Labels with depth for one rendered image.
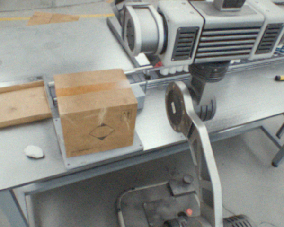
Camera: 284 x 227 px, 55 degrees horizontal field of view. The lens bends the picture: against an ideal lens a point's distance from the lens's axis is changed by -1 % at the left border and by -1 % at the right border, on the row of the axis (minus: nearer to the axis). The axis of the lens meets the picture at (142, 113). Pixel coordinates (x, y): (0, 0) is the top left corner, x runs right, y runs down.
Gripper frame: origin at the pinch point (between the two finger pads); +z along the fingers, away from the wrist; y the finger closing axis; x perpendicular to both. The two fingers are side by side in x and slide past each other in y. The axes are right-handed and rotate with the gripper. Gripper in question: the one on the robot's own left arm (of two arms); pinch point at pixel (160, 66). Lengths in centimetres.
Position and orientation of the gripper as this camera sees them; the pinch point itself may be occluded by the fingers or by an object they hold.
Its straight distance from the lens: 162.1
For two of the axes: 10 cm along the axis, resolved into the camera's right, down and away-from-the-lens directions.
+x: -7.8, 6.0, 1.6
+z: 4.8, 4.2, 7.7
